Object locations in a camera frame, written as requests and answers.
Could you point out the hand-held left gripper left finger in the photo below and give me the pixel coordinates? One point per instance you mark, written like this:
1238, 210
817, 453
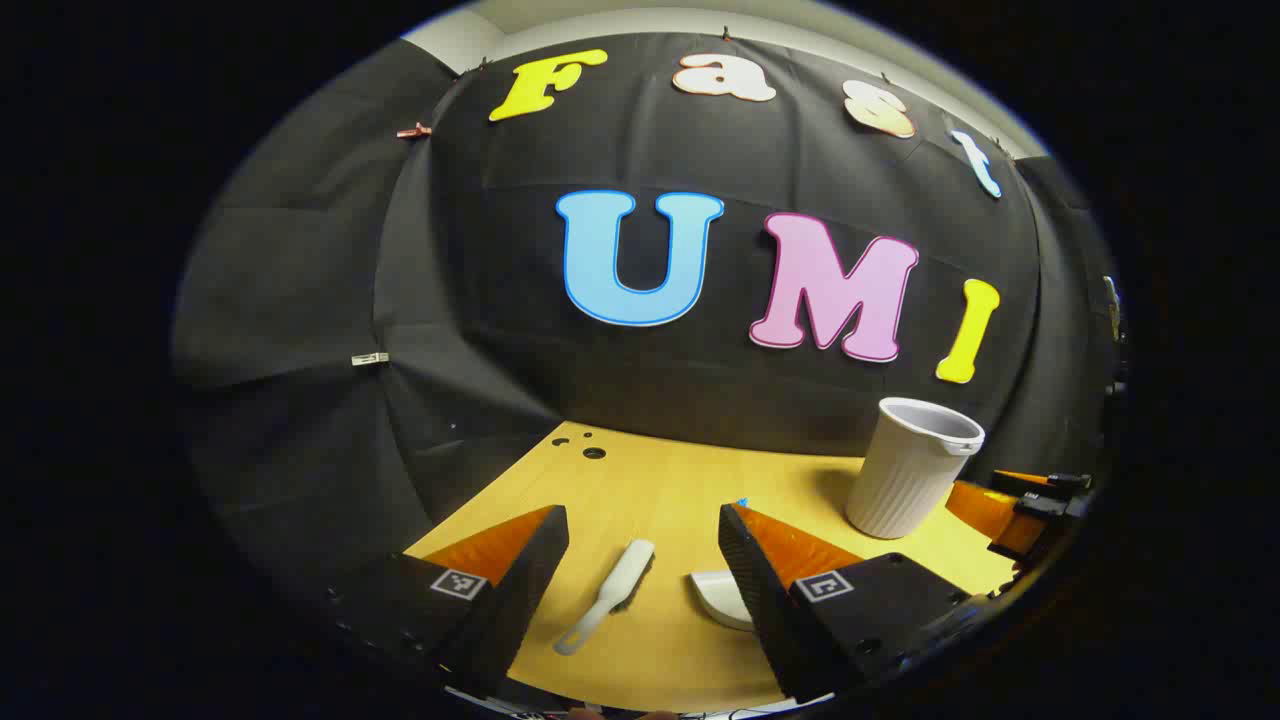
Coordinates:
520, 590

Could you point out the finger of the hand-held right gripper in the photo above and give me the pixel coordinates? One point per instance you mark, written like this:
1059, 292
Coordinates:
990, 515
1065, 481

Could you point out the white dustpan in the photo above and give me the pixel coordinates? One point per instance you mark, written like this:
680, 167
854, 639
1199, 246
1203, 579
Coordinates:
718, 597

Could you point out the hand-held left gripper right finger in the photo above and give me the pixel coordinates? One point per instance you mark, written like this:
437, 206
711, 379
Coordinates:
760, 600

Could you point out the wooden desktop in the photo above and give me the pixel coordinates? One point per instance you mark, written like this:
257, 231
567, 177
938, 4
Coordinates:
660, 480

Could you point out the white ribbed garbage bin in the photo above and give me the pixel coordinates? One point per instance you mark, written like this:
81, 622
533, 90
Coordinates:
900, 480

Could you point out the copper clip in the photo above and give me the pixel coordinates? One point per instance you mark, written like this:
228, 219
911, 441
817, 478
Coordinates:
413, 130

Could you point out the white clip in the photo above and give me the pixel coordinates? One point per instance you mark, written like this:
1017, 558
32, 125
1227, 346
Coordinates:
370, 358

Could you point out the black backdrop cloth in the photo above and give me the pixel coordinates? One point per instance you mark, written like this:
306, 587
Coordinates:
480, 300

